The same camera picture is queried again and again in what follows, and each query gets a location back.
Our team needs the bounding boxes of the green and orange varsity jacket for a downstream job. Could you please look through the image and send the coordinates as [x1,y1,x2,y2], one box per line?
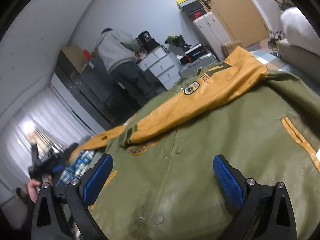
[83,48,319,239]

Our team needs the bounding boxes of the operator left hand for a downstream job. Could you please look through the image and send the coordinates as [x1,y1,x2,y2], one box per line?
[27,179,42,203]

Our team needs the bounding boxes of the blue white plaid shirt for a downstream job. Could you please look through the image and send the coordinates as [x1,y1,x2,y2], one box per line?
[55,150,96,186]

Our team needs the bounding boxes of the white curtain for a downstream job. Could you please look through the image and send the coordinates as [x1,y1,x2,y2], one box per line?
[1,86,93,203]

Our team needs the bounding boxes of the black cabinet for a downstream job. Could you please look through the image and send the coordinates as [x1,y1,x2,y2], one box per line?
[55,50,138,130]

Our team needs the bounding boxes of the person in grey hoodie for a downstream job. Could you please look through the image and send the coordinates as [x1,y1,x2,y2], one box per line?
[96,28,156,107]

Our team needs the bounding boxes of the white drawer cabinet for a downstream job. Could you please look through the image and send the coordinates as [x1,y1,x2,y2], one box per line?
[138,46,181,90]

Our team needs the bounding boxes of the checkered bed blanket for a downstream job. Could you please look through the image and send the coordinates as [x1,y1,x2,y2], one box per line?
[251,49,287,70]

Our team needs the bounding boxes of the silver aluminium suitcase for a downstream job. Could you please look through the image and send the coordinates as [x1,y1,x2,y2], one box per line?
[179,52,219,79]

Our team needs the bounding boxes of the cardboard box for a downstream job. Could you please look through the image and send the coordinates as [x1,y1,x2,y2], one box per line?
[221,41,243,58]

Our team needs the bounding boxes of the black red box on suitcase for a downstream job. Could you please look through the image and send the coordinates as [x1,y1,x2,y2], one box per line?
[180,44,208,65]

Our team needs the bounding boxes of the green bouquet wrap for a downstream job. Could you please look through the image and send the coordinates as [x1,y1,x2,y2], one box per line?
[165,35,185,47]

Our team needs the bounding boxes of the grey folded sweatshirt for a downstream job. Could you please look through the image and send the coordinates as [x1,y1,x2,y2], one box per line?
[280,7,319,56]

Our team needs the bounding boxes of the white upright suitcase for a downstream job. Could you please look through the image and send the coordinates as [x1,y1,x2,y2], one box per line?
[193,12,231,61]

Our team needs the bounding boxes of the stacked shoe boxes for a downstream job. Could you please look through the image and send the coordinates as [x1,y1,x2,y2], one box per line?
[176,0,206,21]

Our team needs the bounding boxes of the wooden door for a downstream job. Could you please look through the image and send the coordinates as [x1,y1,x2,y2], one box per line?
[200,0,269,47]

